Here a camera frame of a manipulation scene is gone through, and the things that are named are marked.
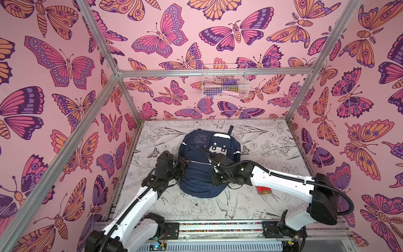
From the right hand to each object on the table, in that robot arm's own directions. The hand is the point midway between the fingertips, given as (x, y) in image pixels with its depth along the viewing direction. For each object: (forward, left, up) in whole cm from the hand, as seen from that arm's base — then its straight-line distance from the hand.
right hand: (210, 177), depth 78 cm
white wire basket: (+53, -9, +20) cm, 58 cm away
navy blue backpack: (-1, +6, -5) cm, 8 cm away
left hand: (+7, +9, +3) cm, 12 cm away
